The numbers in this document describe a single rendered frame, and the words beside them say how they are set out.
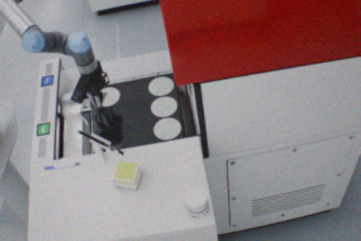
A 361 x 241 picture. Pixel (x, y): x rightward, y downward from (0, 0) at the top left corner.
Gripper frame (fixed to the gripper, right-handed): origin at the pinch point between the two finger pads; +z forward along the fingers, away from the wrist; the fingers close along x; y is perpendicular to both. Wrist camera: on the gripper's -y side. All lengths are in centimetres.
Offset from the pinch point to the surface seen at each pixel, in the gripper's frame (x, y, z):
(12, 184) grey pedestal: 41, -37, 38
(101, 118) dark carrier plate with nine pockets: -4.3, -3.7, 1.4
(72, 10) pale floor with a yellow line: 156, 131, 91
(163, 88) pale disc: -18.6, 19.6, 1.3
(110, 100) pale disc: -2.3, 5.6, 1.2
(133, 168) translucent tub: -34.9, -23.1, -12.0
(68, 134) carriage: 5.3, -14.8, 3.3
